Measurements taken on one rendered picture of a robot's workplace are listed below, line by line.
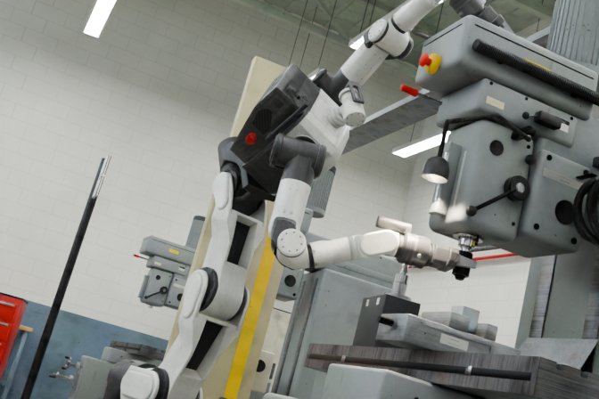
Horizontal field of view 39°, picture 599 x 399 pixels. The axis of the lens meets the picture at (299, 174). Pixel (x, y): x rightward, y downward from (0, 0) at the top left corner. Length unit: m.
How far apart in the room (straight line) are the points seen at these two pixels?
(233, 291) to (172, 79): 9.21
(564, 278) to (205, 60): 9.70
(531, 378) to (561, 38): 1.24
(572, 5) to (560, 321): 0.96
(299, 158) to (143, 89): 9.33
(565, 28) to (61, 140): 9.16
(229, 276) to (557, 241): 0.99
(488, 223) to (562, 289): 0.41
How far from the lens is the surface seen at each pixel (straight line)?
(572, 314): 2.60
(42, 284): 11.09
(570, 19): 2.76
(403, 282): 2.76
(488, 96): 2.41
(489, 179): 2.38
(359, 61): 2.74
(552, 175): 2.49
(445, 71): 2.45
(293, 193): 2.35
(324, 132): 2.53
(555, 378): 1.87
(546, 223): 2.45
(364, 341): 2.77
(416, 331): 2.18
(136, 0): 12.03
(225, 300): 2.67
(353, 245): 2.32
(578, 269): 2.63
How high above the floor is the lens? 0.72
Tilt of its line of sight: 15 degrees up
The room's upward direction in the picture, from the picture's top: 15 degrees clockwise
